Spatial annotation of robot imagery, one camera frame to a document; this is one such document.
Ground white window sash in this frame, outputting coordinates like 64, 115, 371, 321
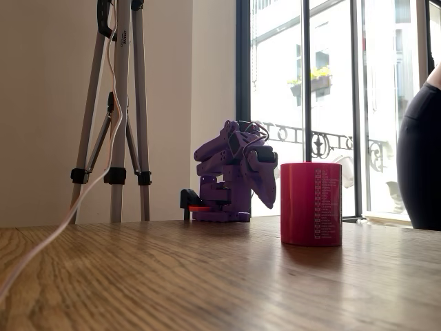
358, 0, 431, 221

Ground red cup with white print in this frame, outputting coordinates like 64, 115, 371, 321
280, 162, 343, 248

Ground white plastic cup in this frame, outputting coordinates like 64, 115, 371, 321
331, 154, 355, 189

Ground robot arm servo wires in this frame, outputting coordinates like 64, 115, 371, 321
240, 120, 270, 160

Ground flower box with yellow flowers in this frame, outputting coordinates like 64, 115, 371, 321
285, 65, 334, 99

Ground window blind cord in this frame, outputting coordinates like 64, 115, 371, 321
251, 0, 260, 92

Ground black window frame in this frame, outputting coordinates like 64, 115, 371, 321
236, 0, 441, 223

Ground person's torso in black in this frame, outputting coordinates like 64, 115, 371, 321
396, 61, 441, 231

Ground white cable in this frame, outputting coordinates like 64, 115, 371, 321
0, 0, 124, 304

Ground wrought iron balcony railing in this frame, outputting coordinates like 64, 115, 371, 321
251, 120, 392, 173

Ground grey camera tripod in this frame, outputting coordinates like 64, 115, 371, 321
70, 0, 152, 223

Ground black and orange table clamp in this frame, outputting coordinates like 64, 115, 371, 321
179, 188, 212, 221

